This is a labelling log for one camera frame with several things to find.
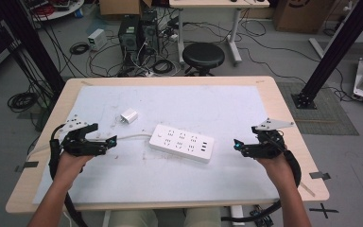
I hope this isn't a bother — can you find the white power strip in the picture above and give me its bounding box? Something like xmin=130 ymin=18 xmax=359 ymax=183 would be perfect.
xmin=148 ymin=123 xmax=216 ymax=165

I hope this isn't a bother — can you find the light wooden table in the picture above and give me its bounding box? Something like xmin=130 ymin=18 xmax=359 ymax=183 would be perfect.
xmin=5 ymin=75 xmax=331 ymax=216

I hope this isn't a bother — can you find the person's left hand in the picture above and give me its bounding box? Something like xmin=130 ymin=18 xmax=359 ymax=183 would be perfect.
xmin=54 ymin=150 xmax=95 ymax=191

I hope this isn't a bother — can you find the white desk with legs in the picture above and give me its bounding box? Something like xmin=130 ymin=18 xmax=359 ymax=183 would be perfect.
xmin=168 ymin=0 xmax=270 ymax=67

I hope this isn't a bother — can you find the black computer tower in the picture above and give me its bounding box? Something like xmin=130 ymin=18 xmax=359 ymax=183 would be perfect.
xmin=139 ymin=9 xmax=161 ymax=56
xmin=117 ymin=13 xmax=141 ymax=62

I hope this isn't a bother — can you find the white table mat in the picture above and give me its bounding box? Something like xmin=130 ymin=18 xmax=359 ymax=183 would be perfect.
xmin=32 ymin=84 xmax=281 ymax=206

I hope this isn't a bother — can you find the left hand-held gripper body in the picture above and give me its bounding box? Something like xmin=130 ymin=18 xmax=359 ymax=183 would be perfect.
xmin=57 ymin=114 xmax=108 ymax=157

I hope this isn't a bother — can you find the black round stool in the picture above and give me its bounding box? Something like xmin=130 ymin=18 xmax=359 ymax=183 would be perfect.
xmin=181 ymin=42 xmax=226 ymax=78

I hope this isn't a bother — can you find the round white table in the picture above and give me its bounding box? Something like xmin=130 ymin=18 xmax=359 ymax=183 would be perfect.
xmin=21 ymin=0 xmax=86 ymax=23

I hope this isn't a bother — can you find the white charger plug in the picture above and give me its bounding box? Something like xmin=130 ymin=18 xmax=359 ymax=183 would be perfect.
xmin=119 ymin=107 xmax=139 ymax=125

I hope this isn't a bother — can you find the coiled black cable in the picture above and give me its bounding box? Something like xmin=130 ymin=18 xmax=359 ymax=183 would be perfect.
xmin=151 ymin=59 xmax=175 ymax=76
xmin=68 ymin=42 xmax=91 ymax=56
xmin=7 ymin=91 xmax=40 ymax=114

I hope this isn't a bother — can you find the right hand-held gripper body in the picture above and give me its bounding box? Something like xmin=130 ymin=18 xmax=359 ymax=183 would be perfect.
xmin=248 ymin=117 xmax=296 ymax=160

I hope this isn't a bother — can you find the grey floor mat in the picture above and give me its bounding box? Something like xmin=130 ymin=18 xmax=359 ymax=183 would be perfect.
xmin=276 ymin=81 xmax=360 ymax=137

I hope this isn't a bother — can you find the grey tape piece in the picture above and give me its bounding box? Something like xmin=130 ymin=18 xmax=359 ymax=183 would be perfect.
xmin=14 ymin=161 xmax=40 ymax=173
xmin=308 ymin=171 xmax=332 ymax=181

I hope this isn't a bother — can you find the long black floor cable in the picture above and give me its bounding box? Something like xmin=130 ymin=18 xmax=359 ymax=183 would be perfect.
xmin=236 ymin=45 xmax=355 ymax=102

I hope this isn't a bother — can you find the large brown cardboard box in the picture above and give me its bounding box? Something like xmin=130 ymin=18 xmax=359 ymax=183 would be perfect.
xmin=271 ymin=0 xmax=337 ymax=35

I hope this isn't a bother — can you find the person's right hand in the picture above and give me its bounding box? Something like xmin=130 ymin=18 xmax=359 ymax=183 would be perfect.
xmin=255 ymin=150 xmax=295 ymax=189

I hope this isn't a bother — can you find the white power supply box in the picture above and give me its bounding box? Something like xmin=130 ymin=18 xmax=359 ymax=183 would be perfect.
xmin=87 ymin=28 xmax=109 ymax=52

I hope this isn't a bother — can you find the black metal frame post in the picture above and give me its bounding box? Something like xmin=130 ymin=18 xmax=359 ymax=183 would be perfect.
xmin=0 ymin=0 xmax=66 ymax=96
xmin=290 ymin=0 xmax=363 ymax=111

